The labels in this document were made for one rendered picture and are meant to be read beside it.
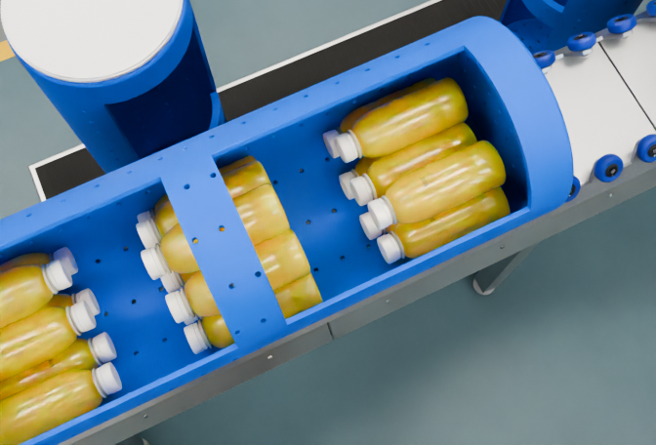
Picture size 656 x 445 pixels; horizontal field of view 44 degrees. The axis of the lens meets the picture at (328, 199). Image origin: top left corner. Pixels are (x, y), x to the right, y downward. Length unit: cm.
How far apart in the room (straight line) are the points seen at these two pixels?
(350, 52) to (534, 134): 128
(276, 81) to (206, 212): 130
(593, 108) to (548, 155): 36
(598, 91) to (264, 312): 69
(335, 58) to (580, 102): 100
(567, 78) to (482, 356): 98
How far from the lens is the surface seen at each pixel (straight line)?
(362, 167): 116
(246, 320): 95
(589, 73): 139
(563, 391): 219
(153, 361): 115
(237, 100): 218
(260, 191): 100
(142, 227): 106
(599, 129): 135
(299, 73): 220
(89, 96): 129
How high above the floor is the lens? 210
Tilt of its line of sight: 72 degrees down
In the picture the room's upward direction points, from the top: straight up
